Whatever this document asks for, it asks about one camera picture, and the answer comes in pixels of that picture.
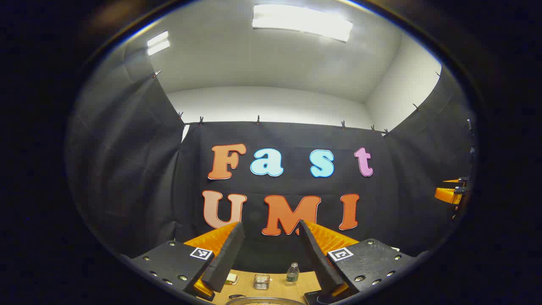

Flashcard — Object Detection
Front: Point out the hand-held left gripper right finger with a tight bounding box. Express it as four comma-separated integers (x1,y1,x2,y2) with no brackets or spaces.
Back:
298,219,419,302

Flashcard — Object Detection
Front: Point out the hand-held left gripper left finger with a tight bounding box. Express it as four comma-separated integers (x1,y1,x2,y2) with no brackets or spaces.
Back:
120,221,246,302

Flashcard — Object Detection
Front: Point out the black induction cooktop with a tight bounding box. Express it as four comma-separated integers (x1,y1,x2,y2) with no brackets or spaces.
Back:
304,290,339,305

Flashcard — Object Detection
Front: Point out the steel pot with black handle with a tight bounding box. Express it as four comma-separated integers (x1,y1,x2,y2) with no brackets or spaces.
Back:
224,294,299,305

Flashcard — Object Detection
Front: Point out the black backdrop cloth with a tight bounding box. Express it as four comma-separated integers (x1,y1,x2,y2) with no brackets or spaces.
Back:
66,40,479,276

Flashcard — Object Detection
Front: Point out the row of small cloth clips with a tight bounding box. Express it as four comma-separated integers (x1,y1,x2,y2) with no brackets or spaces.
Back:
153,70,442,137

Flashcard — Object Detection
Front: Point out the ceiling light panel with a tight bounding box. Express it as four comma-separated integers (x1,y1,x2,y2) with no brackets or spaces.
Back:
253,4,353,43
147,30,170,56

